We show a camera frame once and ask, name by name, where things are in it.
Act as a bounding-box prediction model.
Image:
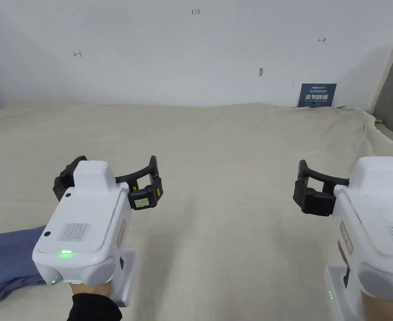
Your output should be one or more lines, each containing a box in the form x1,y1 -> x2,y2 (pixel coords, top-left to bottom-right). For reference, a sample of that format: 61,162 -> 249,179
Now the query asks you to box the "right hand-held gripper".
293,156 -> 393,321

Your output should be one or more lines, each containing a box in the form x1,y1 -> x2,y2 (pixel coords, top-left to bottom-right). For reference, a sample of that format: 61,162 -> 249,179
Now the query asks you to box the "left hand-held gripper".
32,155 -> 164,308

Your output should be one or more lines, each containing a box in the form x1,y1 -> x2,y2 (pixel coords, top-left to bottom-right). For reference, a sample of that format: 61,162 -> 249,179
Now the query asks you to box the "person's left forearm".
66,293 -> 123,321

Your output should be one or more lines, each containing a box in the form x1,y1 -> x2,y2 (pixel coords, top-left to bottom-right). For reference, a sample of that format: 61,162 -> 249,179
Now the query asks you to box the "person's left hand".
69,280 -> 112,302

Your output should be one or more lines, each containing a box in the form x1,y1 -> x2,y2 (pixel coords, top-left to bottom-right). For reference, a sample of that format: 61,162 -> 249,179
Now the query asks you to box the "person's right hand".
361,289 -> 393,321

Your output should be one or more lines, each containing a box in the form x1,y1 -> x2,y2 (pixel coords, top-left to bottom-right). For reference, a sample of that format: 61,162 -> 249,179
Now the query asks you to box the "dark blue sign card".
297,83 -> 337,109

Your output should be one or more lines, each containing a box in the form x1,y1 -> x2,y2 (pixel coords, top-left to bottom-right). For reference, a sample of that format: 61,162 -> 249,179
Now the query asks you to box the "bed with beige sheet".
0,102 -> 393,321

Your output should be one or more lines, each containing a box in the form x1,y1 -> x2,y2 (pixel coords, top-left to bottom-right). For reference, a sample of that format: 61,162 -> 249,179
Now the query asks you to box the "dark blue shirt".
0,225 -> 49,307

